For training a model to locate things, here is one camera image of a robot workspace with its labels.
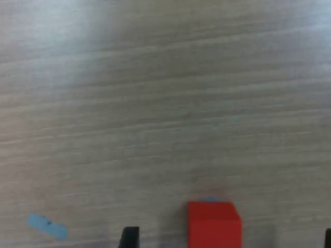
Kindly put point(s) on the red cube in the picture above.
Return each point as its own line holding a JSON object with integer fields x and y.
{"x": 214, "y": 227}

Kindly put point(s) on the blue tape piece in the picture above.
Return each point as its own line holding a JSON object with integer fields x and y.
{"x": 46, "y": 225}

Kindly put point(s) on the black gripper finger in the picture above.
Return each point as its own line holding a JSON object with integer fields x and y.
{"x": 129, "y": 239}
{"x": 328, "y": 240}

